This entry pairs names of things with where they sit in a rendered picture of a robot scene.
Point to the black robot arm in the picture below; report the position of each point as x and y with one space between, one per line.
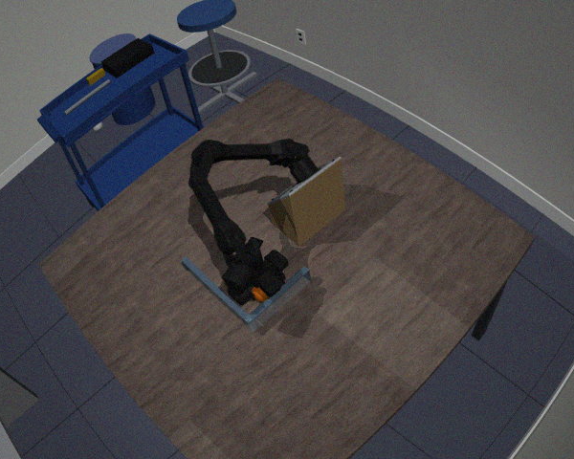
228 236

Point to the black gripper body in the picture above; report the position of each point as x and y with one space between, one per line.
275 261

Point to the low clear glass walls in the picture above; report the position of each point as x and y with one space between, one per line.
269 311

